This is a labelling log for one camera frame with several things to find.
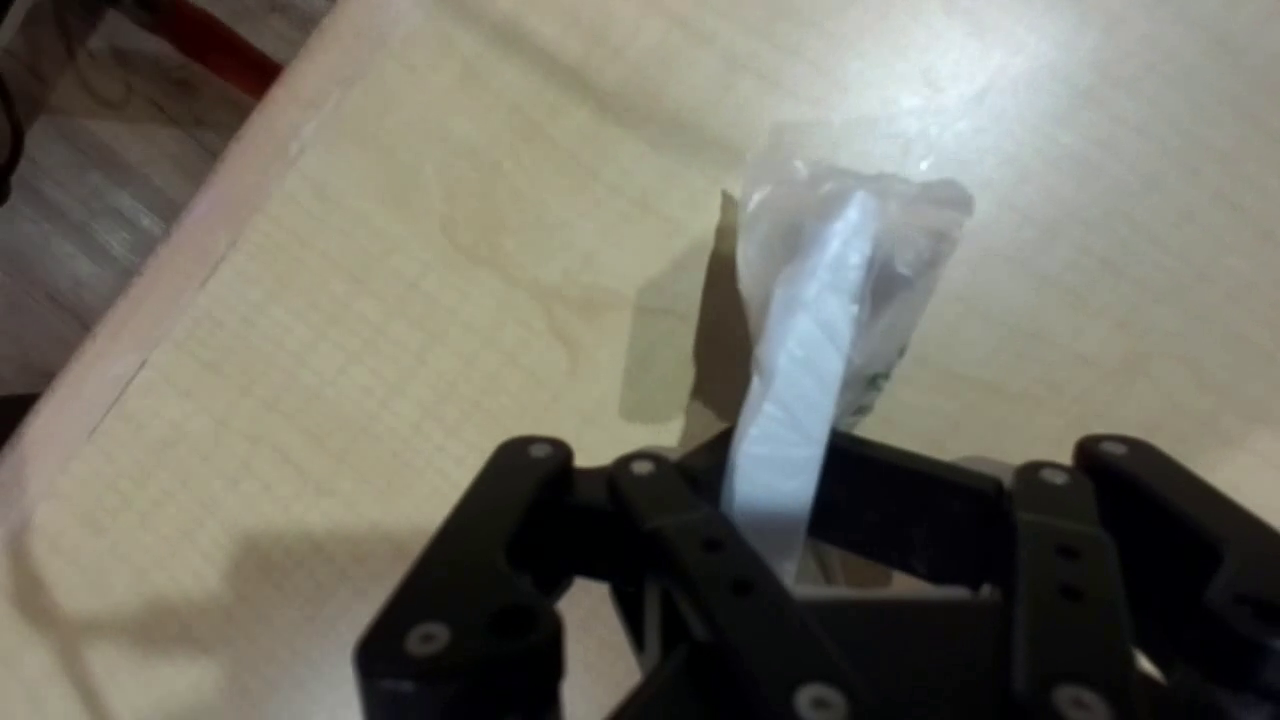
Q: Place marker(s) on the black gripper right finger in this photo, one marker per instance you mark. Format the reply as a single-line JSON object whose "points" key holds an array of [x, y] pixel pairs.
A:
{"points": [[1147, 613]]}

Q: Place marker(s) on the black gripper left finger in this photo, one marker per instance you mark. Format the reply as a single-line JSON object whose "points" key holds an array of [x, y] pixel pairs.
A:
{"points": [[532, 624]]}

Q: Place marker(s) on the long white plastic object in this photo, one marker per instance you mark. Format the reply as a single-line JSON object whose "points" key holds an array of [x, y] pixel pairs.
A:
{"points": [[815, 347]]}

